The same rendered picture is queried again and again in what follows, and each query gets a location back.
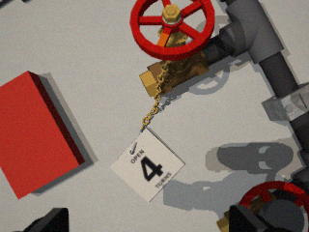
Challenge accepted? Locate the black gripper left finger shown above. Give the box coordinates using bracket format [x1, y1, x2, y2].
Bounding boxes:
[15, 208, 70, 232]

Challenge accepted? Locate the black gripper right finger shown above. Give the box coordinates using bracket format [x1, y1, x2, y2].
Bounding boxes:
[229, 205, 293, 232]

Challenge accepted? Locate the grey cylinder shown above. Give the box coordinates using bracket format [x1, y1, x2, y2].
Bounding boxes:
[259, 199, 305, 232]

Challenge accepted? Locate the red rectangular block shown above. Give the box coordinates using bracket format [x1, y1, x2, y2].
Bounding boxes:
[0, 71, 85, 199]

